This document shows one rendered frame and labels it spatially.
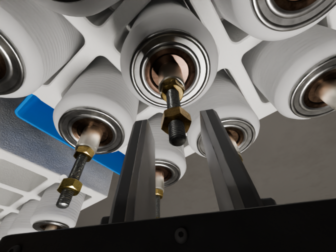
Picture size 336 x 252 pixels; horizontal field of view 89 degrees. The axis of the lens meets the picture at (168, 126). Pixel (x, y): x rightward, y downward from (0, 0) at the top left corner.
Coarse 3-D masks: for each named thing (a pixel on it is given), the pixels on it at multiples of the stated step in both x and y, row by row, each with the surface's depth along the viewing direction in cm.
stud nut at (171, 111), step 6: (168, 108) 11; (174, 108) 10; (180, 108) 10; (168, 114) 10; (174, 114) 10; (180, 114) 10; (186, 114) 10; (162, 120) 11; (168, 120) 10; (186, 120) 10; (162, 126) 11; (186, 126) 11; (186, 132) 11
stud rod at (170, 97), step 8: (168, 96) 12; (176, 96) 12; (168, 104) 12; (176, 104) 11; (176, 120) 10; (168, 128) 10; (176, 128) 10; (184, 128) 10; (176, 136) 9; (184, 136) 9; (176, 144) 10
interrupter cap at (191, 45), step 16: (160, 32) 14; (176, 32) 14; (144, 48) 14; (160, 48) 14; (176, 48) 15; (192, 48) 15; (144, 64) 15; (160, 64) 16; (192, 64) 16; (208, 64) 15; (144, 80) 16; (192, 80) 17; (144, 96) 17; (192, 96) 18
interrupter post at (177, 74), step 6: (162, 66) 15; (168, 66) 15; (174, 66) 15; (162, 72) 14; (168, 72) 14; (174, 72) 14; (180, 72) 15; (162, 78) 14; (168, 78) 13; (180, 78) 14
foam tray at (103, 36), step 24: (120, 0) 27; (144, 0) 18; (192, 0) 18; (72, 24) 20; (96, 24) 20; (120, 24) 20; (216, 24) 20; (96, 48) 21; (120, 48) 23; (240, 48) 22; (72, 72) 23; (240, 72) 24; (48, 96) 25; (264, 96) 29
